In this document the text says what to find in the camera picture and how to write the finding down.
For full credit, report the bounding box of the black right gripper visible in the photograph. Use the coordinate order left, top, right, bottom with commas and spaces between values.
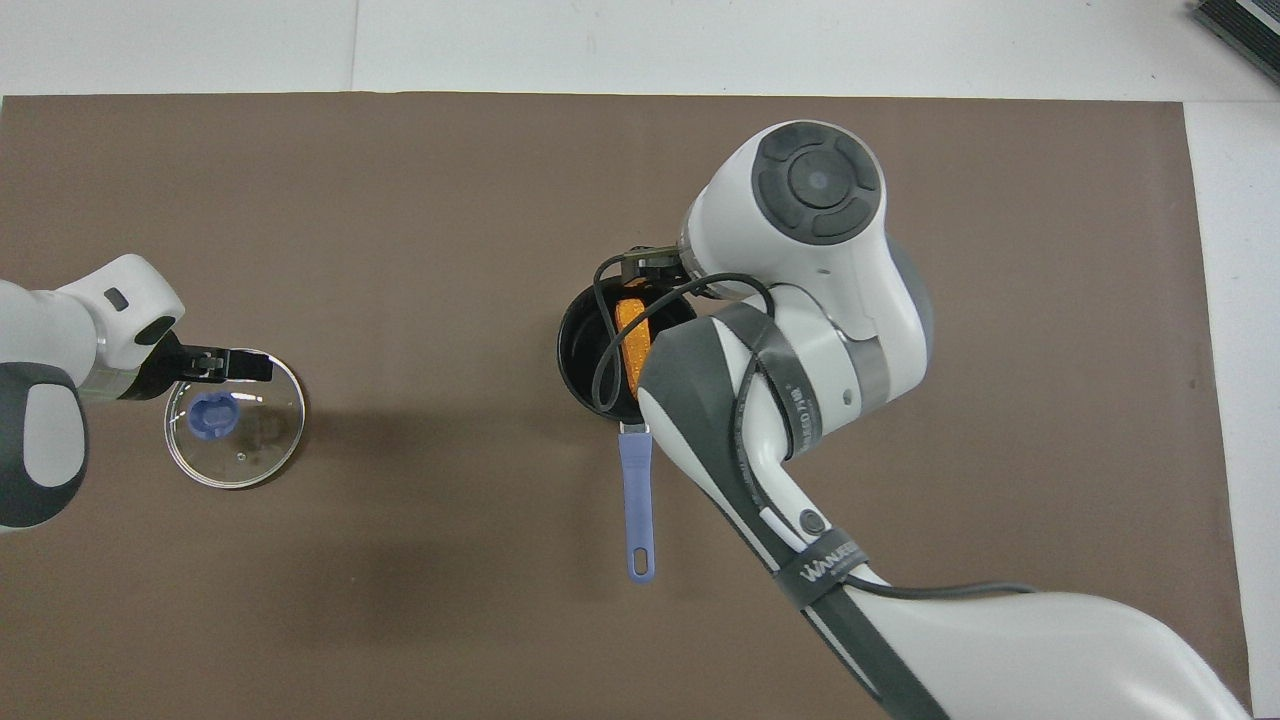
622, 243, 716, 301

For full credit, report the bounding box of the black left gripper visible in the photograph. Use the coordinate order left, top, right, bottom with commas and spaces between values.
130, 330, 274, 401

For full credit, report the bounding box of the glass lid with blue knob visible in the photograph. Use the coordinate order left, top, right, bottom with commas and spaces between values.
163, 347, 308, 491

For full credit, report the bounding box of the yellow corn cob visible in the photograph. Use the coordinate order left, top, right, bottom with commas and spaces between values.
613, 292, 654, 397

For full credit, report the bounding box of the brown table mat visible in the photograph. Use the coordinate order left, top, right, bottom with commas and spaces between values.
0, 92, 1253, 720

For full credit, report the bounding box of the dark slatted object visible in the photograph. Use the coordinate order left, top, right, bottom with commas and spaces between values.
1191, 0, 1280, 87

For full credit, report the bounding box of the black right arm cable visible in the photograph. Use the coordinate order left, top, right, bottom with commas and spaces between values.
591, 253, 1038, 603

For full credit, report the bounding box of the dark pot with blue handle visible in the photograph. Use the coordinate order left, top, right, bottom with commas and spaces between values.
556, 282, 701, 584

